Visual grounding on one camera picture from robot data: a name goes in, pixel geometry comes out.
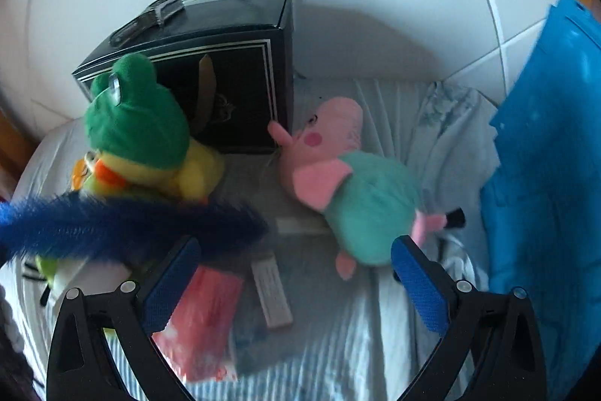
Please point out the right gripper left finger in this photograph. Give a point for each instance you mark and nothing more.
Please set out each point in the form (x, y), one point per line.
(136, 315)

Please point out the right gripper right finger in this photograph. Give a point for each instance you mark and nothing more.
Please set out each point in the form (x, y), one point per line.
(445, 310)

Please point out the white paper roll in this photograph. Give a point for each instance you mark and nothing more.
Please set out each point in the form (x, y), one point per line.
(90, 276)

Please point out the pink tissue pack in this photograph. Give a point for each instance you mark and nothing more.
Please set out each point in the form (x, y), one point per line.
(197, 341)

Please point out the pink pig plush teal dress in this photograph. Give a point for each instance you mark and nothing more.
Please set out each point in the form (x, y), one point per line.
(367, 200)

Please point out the red white medicine box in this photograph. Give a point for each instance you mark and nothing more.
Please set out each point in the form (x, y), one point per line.
(276, 309)

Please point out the yellow duck plush green hat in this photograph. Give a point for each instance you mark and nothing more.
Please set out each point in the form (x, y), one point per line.
(140, 140)

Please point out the green frog plush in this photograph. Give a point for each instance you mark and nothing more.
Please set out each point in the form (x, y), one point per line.
(49, 274)

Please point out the blue feather duster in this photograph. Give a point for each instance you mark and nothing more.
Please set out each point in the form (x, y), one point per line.
(121, 229)

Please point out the blue plastic storage crate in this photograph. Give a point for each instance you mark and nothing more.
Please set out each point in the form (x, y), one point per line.
(541, 206)

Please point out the black gift box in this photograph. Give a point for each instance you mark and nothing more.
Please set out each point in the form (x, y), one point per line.
(228, 64)

